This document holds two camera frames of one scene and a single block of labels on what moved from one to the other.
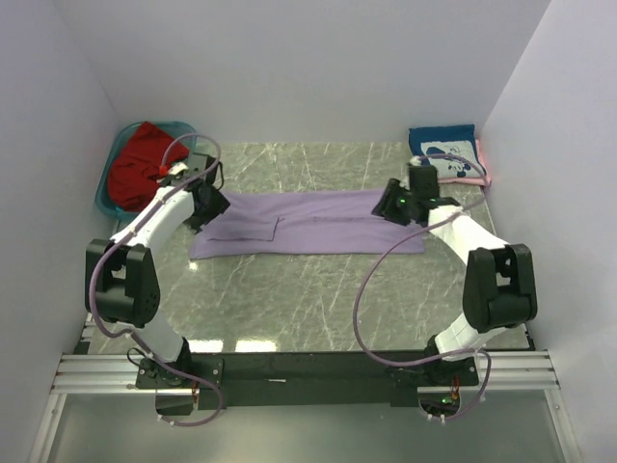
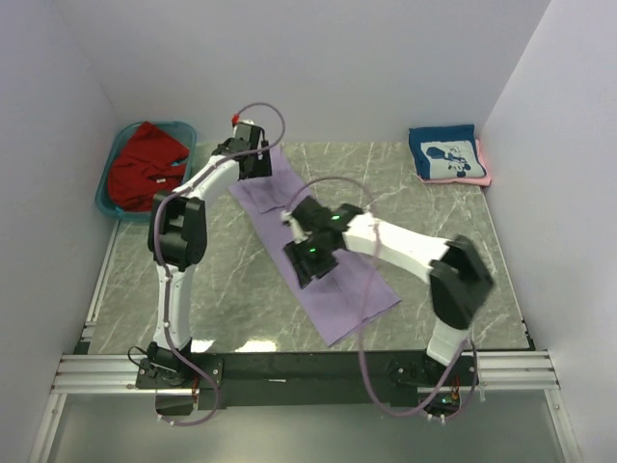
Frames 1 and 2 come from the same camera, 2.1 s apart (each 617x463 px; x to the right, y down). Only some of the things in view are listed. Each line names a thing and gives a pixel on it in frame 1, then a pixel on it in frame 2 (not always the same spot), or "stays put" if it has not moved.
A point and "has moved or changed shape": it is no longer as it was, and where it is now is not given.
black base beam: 306,380 stays put
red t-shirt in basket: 135,166 stays put
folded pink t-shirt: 482,180 stays put
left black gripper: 219,204 to 262,167
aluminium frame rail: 510,370 stays put
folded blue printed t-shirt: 455,140 stays put
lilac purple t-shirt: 300,223 has moved or changed shape
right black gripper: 386,204 to 296,252
